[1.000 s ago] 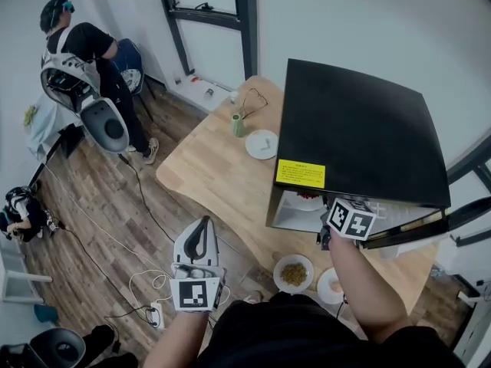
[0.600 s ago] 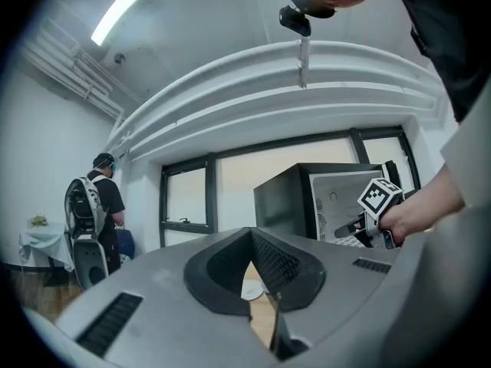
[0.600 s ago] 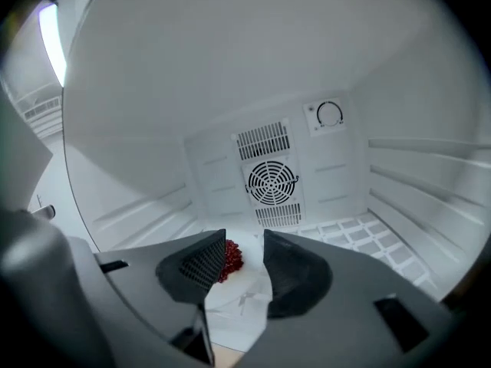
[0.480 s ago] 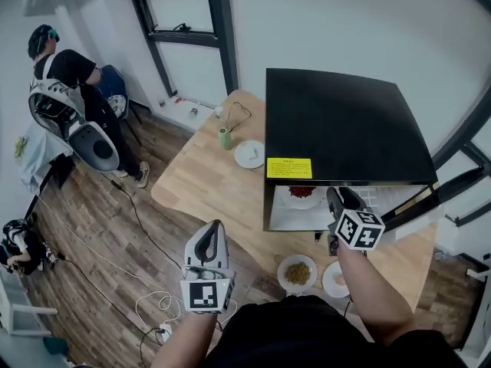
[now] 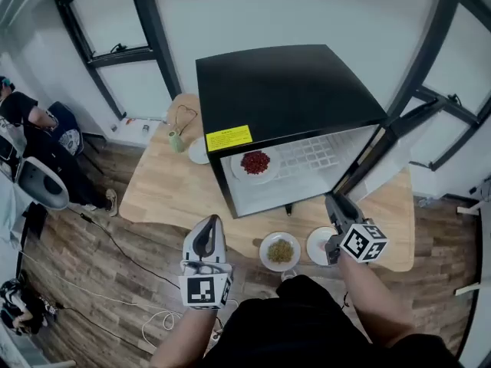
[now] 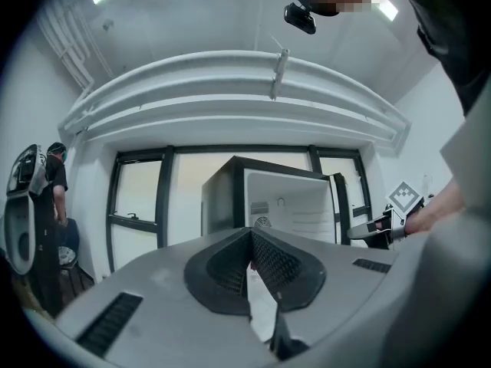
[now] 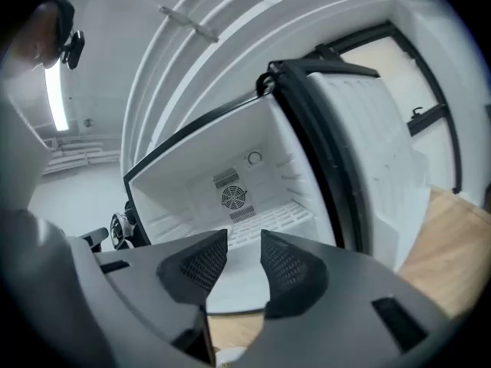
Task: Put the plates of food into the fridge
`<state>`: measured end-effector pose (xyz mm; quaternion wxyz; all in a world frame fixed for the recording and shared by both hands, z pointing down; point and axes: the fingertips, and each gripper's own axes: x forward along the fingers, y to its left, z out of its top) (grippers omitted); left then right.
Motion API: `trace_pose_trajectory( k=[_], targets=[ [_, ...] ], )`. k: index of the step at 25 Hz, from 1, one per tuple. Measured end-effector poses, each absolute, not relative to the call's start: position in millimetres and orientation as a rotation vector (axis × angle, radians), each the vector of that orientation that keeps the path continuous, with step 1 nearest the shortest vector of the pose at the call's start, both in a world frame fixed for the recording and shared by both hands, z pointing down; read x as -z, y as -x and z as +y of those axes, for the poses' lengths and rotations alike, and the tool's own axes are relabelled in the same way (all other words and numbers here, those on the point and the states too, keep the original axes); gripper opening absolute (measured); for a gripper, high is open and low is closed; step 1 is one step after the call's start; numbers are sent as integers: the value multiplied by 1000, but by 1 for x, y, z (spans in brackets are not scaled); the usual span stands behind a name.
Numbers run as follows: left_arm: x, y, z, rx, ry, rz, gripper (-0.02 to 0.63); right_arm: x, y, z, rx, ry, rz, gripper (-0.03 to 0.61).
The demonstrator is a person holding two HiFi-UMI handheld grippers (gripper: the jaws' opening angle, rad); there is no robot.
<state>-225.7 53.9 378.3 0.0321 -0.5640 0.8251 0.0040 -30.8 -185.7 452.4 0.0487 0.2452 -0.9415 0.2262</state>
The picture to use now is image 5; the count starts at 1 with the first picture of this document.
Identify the black power cord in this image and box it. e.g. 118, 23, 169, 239
174, 104, 199, 136

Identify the white shelf rack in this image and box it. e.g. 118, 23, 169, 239
0, 331, 77, 368

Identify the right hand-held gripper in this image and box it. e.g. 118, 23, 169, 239
324, 192, 390, 267

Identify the black framed window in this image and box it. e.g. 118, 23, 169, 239
53, 0, 182, 121
385, 0, 491, 173

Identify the person's black clothing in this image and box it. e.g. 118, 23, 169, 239
199, 274, 466, 368

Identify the white floor cable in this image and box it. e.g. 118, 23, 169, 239
18, 251, 183, 354

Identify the person's left forearm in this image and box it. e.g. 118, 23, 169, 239
149, 307, 220, 368

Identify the pale green cup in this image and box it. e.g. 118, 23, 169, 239
166, 128, 186, 154

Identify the blue chair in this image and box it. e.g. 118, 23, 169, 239
48, 101, 86, 157

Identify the white cloth covered table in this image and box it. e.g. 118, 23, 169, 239
0, 174, 31, 251

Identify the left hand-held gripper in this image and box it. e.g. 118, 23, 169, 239
178, 215, 235, 311

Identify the white backpack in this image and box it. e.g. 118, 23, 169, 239
0, 117, 25, 182

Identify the white plate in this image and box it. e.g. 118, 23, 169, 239
229, 149, 282, 186
305, 226, 341, 267
259, 231, 302, 272
187, 136, 212, 166

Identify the pile of red beans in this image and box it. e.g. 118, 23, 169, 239
240, 150, 272, 176

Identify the patterned fabric bag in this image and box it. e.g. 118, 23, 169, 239
59, 128, 83, 156

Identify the person's right forearm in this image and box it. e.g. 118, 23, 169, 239
337, 253, 416, 347

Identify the black mini fridge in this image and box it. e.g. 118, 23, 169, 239
194, 44, 440, 221

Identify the pile of beige grains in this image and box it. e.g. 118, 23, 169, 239
267, 238, 293, 263

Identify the white shell seat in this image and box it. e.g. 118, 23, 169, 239
17, 156, 71, 211

